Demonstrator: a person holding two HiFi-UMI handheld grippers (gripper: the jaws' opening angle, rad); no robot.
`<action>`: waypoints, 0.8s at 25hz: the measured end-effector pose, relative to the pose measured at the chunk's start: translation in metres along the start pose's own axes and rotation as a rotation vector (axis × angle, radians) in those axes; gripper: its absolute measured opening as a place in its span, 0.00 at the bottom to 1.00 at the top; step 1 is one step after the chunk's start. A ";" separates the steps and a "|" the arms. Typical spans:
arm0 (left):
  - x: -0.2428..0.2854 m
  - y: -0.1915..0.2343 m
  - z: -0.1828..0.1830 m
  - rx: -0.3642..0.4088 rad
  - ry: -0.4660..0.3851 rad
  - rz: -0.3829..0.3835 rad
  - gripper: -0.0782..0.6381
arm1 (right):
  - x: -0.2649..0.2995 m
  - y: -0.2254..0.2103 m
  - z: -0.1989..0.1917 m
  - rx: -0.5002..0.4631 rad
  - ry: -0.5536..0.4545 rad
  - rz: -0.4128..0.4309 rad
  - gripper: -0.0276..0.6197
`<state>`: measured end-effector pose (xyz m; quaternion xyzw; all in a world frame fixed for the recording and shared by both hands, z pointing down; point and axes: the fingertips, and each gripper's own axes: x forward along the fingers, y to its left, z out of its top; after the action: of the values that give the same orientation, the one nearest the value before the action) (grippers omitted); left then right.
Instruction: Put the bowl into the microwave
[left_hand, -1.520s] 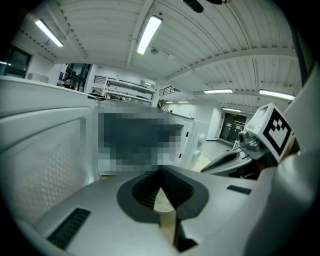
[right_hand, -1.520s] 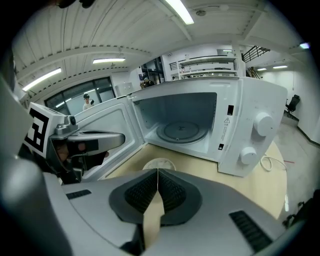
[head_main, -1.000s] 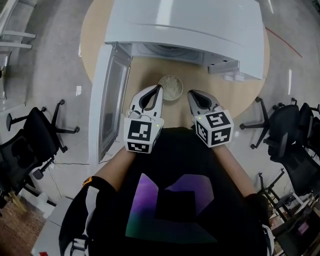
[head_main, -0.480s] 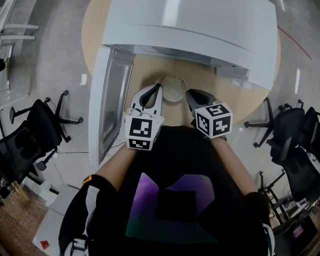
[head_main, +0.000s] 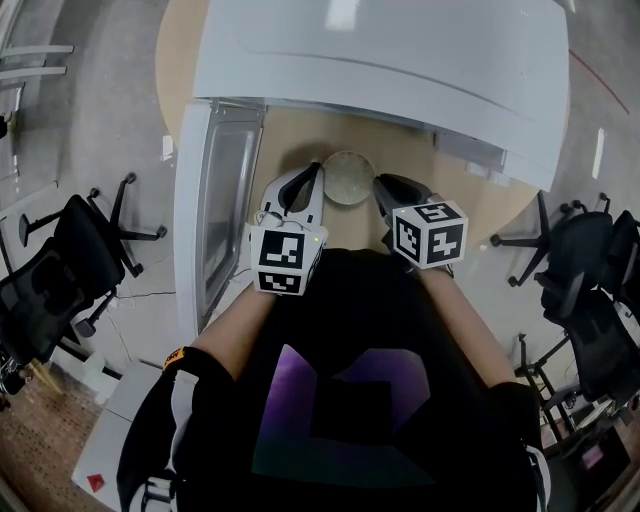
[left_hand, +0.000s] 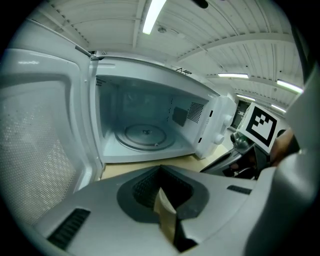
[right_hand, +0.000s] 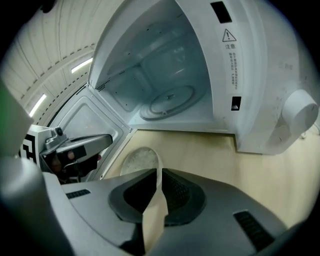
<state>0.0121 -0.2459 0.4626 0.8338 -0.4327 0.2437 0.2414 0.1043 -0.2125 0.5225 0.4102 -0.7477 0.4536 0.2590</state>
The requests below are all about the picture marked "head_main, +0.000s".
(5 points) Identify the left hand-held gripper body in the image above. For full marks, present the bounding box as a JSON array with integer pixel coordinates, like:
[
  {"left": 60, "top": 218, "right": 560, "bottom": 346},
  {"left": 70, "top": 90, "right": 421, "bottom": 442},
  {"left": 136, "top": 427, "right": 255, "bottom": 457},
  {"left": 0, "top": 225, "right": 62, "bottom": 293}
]
[{"left": 247, "top": 209, "right": 330, "bottom": 298}]

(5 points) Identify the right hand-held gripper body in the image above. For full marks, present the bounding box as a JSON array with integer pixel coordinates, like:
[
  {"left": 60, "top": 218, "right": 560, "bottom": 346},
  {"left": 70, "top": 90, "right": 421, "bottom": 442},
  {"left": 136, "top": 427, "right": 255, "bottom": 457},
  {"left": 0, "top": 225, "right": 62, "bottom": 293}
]
[{"left": 381, "top": 191, "right": 470, "bottom": 277}]

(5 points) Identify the small round dish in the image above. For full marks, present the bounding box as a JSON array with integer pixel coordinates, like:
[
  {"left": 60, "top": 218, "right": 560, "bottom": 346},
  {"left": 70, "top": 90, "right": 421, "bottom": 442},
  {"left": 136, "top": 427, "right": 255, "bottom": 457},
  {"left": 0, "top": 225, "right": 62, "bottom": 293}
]
[{"left": 321, "top": 150, "right": 377, "bottom": 207}]

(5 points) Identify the white microwave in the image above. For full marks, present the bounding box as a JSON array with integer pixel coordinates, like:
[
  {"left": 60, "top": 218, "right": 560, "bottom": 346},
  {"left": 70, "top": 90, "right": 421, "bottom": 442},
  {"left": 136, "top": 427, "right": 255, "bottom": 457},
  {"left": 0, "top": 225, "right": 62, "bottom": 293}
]
[{"left": 172, "top": 0, "right": 572, "bottom": 337}]

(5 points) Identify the person's left forearm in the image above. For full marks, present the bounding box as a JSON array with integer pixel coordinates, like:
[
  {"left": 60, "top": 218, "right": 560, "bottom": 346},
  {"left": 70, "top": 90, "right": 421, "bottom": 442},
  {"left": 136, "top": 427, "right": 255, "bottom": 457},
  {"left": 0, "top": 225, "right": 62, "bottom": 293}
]
[{"left": 189, "top": 285, "right": 277, "bottom": 374}]

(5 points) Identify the person's right forearm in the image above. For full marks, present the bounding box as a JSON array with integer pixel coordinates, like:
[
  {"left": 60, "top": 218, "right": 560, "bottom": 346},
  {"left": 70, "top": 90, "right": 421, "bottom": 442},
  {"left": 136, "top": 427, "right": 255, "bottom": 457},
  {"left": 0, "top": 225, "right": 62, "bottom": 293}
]
[{"left": 418, "top": 264, "right": 517, "bottom": 390}]

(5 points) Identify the person's black printed shirt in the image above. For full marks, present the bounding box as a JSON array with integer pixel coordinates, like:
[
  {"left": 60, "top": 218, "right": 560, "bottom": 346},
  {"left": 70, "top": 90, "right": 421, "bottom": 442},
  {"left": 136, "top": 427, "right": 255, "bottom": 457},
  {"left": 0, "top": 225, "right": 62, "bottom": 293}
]
[{"left": 115, "top": 247, "right": 552, "bottom": 512}]

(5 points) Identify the black office chair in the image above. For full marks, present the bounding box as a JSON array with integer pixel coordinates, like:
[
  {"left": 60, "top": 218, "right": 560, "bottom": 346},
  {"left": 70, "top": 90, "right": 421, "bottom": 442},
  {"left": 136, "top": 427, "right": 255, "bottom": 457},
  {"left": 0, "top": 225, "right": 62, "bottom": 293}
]
[
  {"left": 539, "top": 209, "right": 640, "bottom": 404},
  {"left": 0, "top": 244, "right": 120, "bottom": 365},
  {"left": 18, "top": 172, "right": 169, "bottom": 301},
  {"left": 489, "top": 192, "right": 616, "bottom": 306}
]

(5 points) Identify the grey metal frame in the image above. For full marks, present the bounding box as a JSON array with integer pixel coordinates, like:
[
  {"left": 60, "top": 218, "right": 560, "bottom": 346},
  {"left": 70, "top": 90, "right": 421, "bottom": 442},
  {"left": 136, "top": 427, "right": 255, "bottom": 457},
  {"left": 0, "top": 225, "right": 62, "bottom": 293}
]
[{"left": 0, "top": 44, "right": 75, "bottom": 92}]

